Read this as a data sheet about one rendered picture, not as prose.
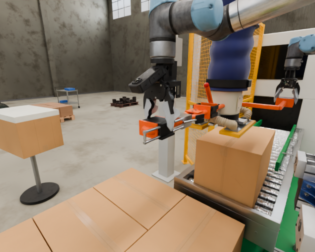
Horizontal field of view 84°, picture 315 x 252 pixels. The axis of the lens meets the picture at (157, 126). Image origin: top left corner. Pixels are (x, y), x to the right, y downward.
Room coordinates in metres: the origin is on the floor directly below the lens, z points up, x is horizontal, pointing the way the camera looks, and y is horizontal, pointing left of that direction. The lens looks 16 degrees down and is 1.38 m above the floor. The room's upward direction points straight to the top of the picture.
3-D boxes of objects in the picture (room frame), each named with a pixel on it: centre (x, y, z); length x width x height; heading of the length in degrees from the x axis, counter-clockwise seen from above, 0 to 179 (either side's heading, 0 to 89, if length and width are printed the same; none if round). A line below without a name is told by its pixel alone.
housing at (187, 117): (0.65, -0.09, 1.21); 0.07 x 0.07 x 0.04; 50
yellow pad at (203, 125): (1.07, -0.31, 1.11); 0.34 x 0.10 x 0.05; 140
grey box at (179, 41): (2.16, -0.21, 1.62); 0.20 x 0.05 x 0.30; 139
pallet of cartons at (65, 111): (5.43, 3.37, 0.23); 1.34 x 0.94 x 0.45; 52
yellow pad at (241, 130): (0.95, -0.46, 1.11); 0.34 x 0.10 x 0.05; 140
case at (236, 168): (1.25, -0.61, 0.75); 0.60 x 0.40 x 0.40; 141
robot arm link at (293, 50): (1.05, -0.76, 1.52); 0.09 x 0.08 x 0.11; 36
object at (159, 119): (0.55, 0.00, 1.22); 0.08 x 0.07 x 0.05; 140
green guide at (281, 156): (1.97, -1.61, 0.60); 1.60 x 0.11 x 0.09; 139
